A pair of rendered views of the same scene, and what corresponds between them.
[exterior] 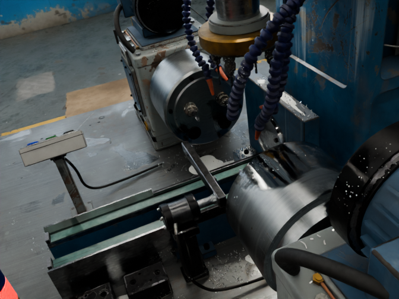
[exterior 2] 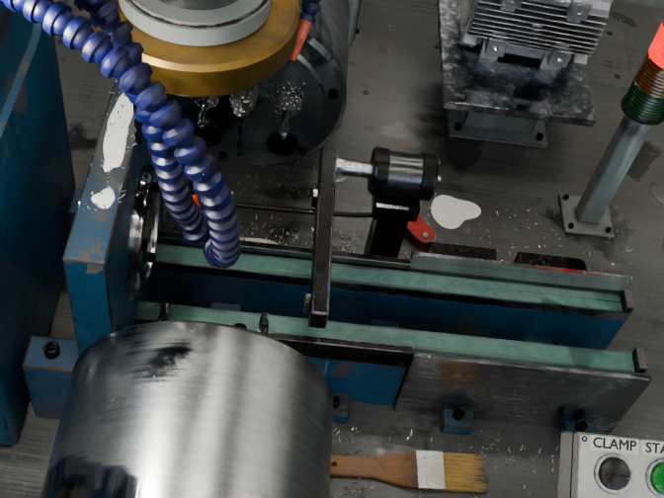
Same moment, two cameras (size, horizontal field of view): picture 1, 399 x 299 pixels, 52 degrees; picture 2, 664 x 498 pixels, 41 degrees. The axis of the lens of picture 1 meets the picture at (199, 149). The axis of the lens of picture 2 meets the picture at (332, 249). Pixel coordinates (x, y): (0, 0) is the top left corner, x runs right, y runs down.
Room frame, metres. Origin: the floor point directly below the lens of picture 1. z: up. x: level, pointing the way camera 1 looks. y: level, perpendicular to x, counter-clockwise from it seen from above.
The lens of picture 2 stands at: (1.45, 0.11, 1.81)
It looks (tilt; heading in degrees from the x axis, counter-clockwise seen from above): 51 degrees down; 188
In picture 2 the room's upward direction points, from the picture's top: 12 degrees clockwise
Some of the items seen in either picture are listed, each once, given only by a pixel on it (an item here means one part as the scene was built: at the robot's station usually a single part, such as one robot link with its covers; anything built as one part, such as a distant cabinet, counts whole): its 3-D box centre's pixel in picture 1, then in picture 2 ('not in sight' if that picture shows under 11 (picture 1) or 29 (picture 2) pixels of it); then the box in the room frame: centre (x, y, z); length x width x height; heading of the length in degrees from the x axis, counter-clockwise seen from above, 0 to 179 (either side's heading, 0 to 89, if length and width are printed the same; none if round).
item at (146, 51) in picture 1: (170, 77); not in sight; (1.42, 0.06, 0.99); 0.35 x 0.31 x 0.37; 15
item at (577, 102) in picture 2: not in sight; (503, 82); (0.23, 0.17, 0.86); 0.27 x 0.24 x 0.12; 15
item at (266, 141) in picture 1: (269, 139); (146, 229); (0.87, -0.18, 1.01); 0.15 x 0.02 x 0.15; 15
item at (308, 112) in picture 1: (291, 145); (93, 247); (0.88, -0.25, 0.97); 0.30 x 0.11 x 0.34; 15
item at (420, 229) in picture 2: not in sight; (412, 225); (0.55, 0.10, 0.81); 0.09 x 0.03 x 0.02; 52
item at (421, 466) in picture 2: not in sight; (405, 468); (0.94, 0.18, 0.80); 0.21 x 0.05 x 0.01; 107
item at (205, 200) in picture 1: (200, 203); (363, 169); (0.68, 0.02, 1.01); 0.08 x 0.02 x 0.02; 105
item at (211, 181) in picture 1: (201, 171); (324, 231); (0.79, 0.00, 1.01); 0.26 x 0.04 x 0.03; 15
